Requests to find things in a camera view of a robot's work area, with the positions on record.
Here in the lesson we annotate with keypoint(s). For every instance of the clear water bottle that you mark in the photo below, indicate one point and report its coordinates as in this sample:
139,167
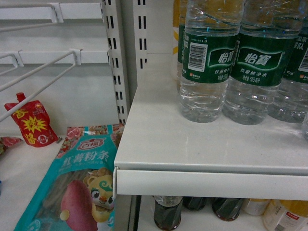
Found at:
268,32

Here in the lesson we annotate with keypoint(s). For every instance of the water bottle with barcode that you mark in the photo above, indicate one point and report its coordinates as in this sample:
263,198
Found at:
211,30

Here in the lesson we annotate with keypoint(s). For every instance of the right-edge water bottle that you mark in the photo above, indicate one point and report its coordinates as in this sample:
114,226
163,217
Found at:
291,101

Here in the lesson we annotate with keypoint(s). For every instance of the dark drink bottle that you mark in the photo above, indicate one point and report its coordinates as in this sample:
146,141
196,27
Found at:
167,212
227,209

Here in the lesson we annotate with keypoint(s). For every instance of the teal sweet potato noodle bag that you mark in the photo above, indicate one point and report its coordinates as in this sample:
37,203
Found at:
77,192

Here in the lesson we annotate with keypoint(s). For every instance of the dark drink bottle right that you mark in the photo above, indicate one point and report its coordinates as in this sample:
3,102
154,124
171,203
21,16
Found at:
227,209

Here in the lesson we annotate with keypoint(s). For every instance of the red sauce pouch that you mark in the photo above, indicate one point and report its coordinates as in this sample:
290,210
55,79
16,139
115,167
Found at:
34,124

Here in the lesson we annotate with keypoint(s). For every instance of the orange white bottle lower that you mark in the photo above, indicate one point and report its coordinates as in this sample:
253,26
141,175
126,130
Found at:
285,215

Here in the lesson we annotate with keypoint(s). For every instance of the white slotted upright post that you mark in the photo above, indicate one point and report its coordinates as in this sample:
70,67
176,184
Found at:
114,29

